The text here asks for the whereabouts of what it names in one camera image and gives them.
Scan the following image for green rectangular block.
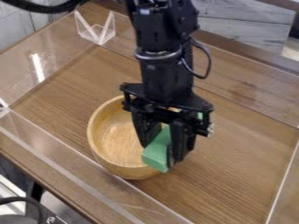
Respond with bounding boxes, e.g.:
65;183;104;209
140;112;204;173

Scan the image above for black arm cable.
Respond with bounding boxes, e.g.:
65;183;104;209
179;38;213;81

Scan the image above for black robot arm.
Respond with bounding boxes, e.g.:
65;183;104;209
120;0;213;172

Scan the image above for clear acrylic corner bracket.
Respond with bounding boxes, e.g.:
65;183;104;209
73;10;116;46

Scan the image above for black metal table leg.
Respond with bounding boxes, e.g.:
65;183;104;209
25;181;44;202

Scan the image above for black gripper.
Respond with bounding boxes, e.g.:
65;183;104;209
120;83;213;168

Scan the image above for black cable under table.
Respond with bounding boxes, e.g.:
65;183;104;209
0;196;44;224

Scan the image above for brown wooden bowl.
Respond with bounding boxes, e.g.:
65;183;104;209
87;95;167;179

